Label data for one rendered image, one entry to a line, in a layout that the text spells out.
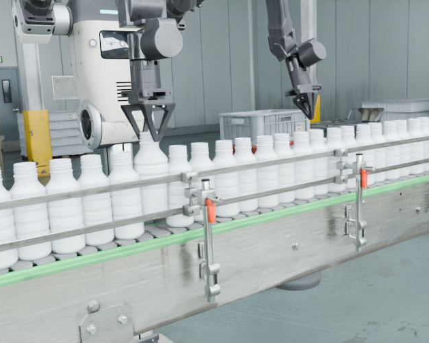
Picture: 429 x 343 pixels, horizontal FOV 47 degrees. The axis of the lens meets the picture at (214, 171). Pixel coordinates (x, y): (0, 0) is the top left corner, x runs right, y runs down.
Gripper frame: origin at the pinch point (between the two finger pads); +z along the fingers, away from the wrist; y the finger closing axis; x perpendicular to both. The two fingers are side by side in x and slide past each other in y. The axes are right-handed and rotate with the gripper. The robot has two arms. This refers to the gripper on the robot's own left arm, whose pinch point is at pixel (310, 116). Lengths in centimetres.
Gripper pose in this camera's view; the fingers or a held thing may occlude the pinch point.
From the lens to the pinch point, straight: 152.6
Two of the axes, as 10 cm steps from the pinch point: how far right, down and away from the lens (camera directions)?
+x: -5.3, 2.4, 8.2
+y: 8.1, -1.3, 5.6
